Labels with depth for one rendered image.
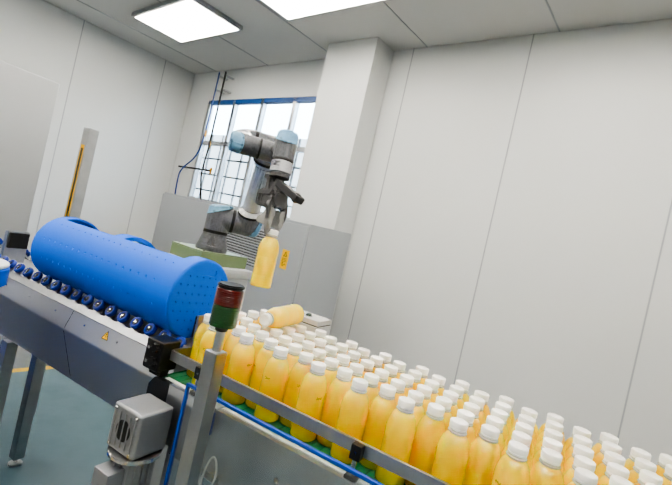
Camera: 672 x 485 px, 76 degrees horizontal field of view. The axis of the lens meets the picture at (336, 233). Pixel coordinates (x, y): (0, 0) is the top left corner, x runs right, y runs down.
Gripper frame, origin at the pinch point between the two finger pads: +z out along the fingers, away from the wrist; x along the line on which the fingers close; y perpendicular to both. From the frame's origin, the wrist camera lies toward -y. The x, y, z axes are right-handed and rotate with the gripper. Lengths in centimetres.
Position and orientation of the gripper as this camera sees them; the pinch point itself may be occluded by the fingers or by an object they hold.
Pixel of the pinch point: (272, 232)
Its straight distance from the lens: 145.3
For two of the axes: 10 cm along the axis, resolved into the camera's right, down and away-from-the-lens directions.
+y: -8.4, -0.9, 5.3
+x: -5.0, -2.1, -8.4
